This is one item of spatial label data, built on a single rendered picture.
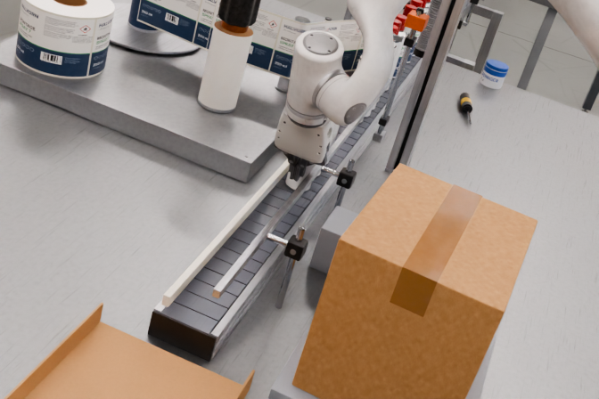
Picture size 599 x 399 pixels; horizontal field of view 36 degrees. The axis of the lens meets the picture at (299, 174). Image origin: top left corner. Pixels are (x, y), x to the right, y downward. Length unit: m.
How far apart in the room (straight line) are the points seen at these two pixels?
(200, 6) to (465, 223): 1.08
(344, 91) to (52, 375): 0.64
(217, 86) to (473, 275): 0.94
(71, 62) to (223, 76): 0.33
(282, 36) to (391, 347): 1.08
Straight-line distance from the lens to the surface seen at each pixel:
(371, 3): 1.55
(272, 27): 2.21
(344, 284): 1.28
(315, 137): 1.67
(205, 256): 1.50
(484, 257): 1.33
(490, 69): 2.85
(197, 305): 1.46
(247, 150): 1.93
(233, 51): 2.00
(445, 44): 2.01
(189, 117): 2.01
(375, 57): 1.52
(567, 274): 2.01
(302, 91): 1.58
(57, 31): 2.04
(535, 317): 1.82
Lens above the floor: 1.76
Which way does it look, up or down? 28 degrees down
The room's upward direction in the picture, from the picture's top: 16 degrees clockwise
